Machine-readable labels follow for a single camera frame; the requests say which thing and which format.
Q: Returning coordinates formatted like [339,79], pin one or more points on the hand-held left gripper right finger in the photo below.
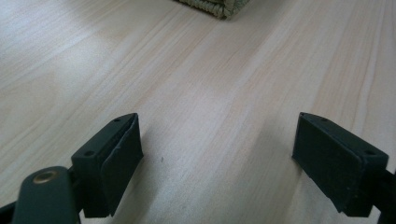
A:
[336,161]

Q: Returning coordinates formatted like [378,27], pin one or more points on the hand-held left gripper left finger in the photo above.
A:
[106,161]

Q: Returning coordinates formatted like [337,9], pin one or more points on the green woven cloth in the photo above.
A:
[214,6]

